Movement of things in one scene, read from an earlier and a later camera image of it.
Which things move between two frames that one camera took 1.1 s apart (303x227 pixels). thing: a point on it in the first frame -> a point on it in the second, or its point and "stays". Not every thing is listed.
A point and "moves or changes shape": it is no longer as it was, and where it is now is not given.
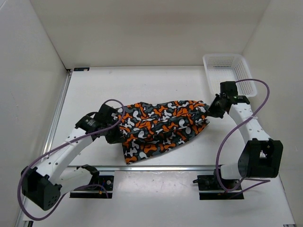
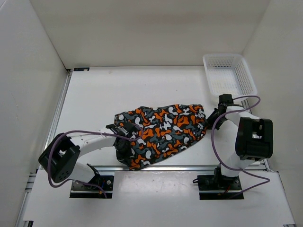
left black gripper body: (113, 135) -> (123, 152)
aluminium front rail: (154, 168) stays
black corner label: (81, 69) stays
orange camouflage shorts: (145, 127) moves or changes shape
